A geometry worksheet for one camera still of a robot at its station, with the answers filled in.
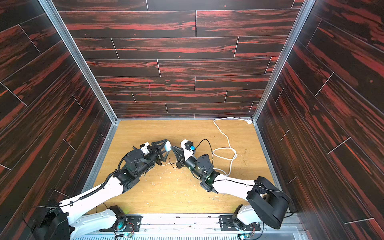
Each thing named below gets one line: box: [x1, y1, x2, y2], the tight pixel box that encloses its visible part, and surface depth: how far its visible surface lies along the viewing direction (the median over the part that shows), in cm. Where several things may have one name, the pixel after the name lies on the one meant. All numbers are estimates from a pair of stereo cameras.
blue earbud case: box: [164, 140, 172, 152], surface depth 74 cm
